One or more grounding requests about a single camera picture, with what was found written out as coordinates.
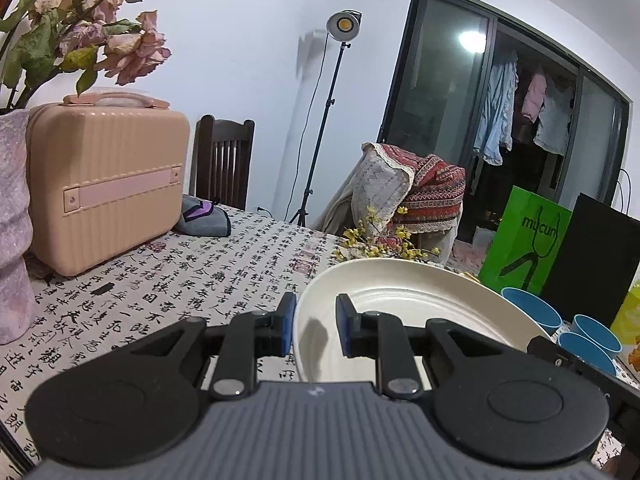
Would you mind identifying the dark framed sliding glass door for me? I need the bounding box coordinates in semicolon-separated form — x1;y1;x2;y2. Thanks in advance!
378;0;632;261

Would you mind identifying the yellow flower branch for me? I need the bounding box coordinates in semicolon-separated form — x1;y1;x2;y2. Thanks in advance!
332;205;442;263

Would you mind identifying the hanging pink garment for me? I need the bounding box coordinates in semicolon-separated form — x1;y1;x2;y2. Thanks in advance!
520;72;548;123

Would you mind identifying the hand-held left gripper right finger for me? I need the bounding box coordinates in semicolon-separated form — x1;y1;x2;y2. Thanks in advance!
335;293;507;401

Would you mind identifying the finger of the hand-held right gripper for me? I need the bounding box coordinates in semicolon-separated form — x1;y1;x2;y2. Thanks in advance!
525;335;616;396

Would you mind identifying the black paper bag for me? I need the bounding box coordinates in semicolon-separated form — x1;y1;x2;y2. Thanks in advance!
540;169;640;333

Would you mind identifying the studio light on black stand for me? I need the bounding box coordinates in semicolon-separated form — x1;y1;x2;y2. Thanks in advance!
286;9;364;228

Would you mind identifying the blue bowl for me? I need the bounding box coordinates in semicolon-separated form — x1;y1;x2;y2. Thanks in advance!
556;332;618;377
501;287;564;337
572;314;623;356

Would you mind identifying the hanging blue shirt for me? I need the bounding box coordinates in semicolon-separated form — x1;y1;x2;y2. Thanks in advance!
472;50;518;166

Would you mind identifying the white plant pot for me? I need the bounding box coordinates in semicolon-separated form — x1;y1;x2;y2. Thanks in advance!
472;225;496;252

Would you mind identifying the dried rose bouquet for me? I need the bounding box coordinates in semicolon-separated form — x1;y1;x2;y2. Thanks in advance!
0;0;206;111

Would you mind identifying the pale purple vase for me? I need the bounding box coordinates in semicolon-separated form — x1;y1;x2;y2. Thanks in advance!
0;108;38;346

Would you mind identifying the grey purple pouch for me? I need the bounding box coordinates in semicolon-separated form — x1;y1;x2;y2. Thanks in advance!
174;194;232;238

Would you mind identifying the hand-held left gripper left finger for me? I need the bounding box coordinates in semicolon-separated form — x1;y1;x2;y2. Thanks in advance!
125;291;297;402

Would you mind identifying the cream plate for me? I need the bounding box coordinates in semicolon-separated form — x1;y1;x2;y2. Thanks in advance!
292;258;553;385

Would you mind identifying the dark wooden chair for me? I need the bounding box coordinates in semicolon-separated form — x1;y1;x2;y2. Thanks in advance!
189;114;256;211

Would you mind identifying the yellow green snack box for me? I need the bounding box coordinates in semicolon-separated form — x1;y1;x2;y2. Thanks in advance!
609;280;640;371

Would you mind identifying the green paper bag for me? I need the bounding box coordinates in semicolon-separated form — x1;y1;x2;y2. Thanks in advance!
478;185;573;297

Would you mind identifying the black lamp cable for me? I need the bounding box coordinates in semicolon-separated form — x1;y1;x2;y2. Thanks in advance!
257;37;333;223

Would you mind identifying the hanging white garment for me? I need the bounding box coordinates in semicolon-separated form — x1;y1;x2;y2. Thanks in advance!
532;77;576;155

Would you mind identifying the pink suitcase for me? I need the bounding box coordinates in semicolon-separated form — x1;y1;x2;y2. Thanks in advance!
26;89;192;277

